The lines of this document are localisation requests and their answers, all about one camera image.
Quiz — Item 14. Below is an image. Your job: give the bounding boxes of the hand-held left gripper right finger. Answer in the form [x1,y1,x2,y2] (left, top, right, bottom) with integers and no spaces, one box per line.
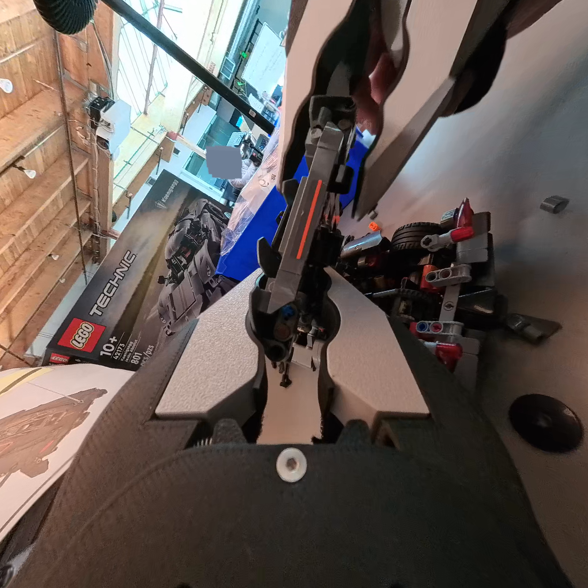
[317,269,432,442]

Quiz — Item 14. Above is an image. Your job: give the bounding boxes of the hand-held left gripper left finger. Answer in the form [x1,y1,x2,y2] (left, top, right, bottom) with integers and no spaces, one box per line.
[154,269,269,432]

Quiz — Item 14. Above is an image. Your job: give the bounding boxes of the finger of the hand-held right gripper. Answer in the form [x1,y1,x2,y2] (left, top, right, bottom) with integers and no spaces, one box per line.
[355,0,481,219]
[278,0,368,191]

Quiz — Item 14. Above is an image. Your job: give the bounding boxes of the partly built lego car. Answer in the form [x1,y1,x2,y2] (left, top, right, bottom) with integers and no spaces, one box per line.
[322,198,511,391]

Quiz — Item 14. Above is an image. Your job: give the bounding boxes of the grey lego door panel assembly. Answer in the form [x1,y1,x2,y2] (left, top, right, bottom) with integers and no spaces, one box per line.
[246,94,359,389]

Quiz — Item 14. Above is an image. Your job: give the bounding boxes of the dark lego set box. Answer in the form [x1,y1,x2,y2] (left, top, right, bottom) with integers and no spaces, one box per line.
[41,168,258,370]

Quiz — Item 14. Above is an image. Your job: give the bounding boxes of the grey lego hinge panel piece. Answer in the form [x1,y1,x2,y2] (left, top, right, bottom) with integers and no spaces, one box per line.
[503,312,563,345]

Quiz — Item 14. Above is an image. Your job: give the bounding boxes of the black round lego dish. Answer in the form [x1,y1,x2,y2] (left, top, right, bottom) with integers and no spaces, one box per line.
[509,394,585,453]

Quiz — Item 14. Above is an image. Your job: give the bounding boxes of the person's right hand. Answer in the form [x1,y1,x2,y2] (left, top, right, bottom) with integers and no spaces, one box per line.
[367,46,404,136]

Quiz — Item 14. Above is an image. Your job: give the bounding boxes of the whiteboard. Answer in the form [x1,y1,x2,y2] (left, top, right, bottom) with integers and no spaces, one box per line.
[241,21,288,88]

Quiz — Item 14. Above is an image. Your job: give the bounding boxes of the blue plastic bin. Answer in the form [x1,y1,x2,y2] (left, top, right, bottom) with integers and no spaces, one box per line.
[216,138,375,283]

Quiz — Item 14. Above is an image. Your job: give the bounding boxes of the black metal pole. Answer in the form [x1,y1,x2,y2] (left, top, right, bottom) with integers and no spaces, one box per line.
[99,0,276,135]

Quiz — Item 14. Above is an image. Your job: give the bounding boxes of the clear plastic parts bags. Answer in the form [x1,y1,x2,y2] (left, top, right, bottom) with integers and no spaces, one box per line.
[224,133,295,258]

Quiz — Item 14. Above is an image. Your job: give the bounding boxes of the white instruction booklet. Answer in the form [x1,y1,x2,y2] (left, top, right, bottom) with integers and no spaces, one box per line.
[0,365,138,543]

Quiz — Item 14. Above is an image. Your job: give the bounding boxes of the black ribbed round fixture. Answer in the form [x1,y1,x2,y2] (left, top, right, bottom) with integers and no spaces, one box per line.
[32,0,99,35]

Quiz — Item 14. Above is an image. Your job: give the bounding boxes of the ceiling track lights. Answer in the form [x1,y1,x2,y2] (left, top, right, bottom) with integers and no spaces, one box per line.
[0,76,92,285]

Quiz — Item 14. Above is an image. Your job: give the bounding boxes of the white wall-mounted box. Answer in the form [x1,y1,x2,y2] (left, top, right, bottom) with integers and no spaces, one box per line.
[94,99,134,154]

